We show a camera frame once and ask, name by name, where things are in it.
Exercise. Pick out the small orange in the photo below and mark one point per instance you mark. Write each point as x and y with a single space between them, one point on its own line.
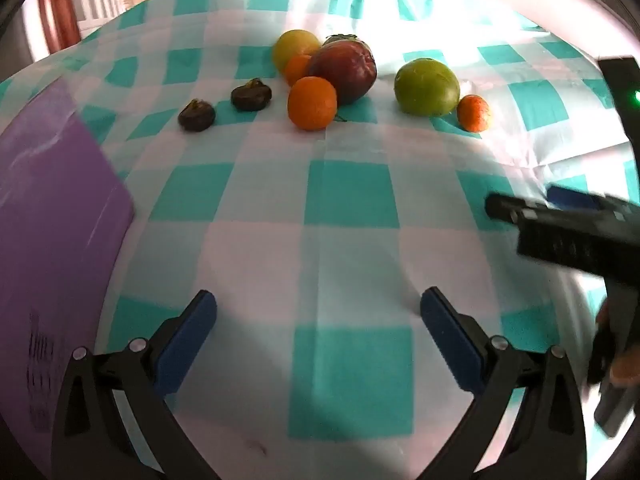
473 113

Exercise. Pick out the purple cardboard box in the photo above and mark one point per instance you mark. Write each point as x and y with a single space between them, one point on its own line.
50 210

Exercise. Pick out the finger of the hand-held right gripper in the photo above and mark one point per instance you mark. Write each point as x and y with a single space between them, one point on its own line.
572 197
565 240

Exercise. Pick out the teal white checkered tablecloth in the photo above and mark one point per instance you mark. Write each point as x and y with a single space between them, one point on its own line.
350 200

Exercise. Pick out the dark brown water chestnut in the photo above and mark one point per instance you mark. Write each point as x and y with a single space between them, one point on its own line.
251 95
196 116

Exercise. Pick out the person's right hand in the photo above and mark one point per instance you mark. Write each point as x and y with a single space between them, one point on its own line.
627 370

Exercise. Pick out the large orange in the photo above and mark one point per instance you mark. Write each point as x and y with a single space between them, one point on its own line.
312 103

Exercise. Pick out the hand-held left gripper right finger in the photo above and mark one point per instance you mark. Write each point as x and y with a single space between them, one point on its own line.
445 330

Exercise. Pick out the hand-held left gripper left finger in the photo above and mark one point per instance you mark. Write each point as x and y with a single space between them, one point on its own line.
192 327

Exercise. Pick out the yellow-green round fruit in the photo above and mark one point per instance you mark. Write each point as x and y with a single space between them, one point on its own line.
292 45

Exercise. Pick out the green apple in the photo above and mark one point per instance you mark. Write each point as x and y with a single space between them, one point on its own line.
426 86

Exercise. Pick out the medium orange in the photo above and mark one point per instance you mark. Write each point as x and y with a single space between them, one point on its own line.
296 69

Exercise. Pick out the dark red apple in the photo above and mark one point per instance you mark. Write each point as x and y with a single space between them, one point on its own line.
345 70

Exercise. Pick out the red-brown wooden post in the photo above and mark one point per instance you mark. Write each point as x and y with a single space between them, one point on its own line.
57 5

